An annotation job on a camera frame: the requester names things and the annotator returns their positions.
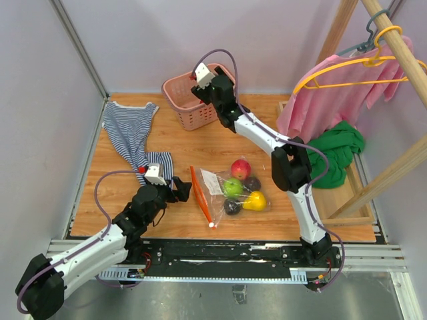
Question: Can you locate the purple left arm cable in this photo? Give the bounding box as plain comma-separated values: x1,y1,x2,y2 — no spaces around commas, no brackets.
16,169,147,314

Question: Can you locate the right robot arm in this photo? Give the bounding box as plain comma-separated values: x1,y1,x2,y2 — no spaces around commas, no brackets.
191,73,332,267

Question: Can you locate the wooden clothes rack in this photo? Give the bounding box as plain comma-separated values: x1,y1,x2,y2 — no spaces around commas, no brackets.
313,1,426,203

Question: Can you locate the fake green lime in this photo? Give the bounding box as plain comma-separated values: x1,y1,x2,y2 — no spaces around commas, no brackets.
222,177,244,199

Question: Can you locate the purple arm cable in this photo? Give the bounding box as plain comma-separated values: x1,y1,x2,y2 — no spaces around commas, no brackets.
16,169,147,314
191,49,346,294

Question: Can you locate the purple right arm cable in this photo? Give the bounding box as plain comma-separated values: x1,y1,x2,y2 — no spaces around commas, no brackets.
191,49,346,294

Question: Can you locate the blue white striped shirt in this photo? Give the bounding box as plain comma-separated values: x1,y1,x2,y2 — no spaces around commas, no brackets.
103,101,173,181

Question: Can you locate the green tank top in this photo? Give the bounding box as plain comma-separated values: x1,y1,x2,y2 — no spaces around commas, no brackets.
308,121,366,189

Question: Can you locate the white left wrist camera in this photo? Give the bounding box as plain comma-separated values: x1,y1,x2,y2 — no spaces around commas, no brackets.
137,163,166,185

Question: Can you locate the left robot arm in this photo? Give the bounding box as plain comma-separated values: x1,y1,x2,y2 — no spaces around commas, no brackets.
15,176,192,319

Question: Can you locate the pink plastic basket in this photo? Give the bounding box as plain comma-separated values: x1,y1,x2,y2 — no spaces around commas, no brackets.
161,63,235,131

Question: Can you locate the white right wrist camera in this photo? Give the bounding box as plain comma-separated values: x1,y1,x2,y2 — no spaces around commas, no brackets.
190,63,216,89

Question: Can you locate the pink shirt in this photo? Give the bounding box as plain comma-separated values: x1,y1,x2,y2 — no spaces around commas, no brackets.
277,45,404,143

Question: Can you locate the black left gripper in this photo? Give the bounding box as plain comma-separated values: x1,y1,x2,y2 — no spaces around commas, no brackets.
145,176,191,224

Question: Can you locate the clear zip top bag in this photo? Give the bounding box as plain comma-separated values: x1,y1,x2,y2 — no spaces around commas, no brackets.
190,159,270,229

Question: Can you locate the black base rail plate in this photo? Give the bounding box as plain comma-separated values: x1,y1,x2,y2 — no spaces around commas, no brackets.
122,239,343,280

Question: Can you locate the yellow clothes hanger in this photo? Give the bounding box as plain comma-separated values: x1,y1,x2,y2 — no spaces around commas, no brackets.
293,25,409,95

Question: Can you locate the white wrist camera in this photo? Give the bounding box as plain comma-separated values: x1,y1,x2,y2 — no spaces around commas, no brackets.
190,63,216,89
137,163,166,185

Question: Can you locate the fake yellow lemon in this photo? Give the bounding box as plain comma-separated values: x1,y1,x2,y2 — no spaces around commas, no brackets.
242,191,268,211

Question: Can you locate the grey-blue clothes hanger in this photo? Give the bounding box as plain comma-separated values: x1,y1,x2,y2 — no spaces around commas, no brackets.
334,9,392,56

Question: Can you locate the fake dark purple fruit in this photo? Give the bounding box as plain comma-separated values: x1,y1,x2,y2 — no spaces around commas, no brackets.
224,199,242,216

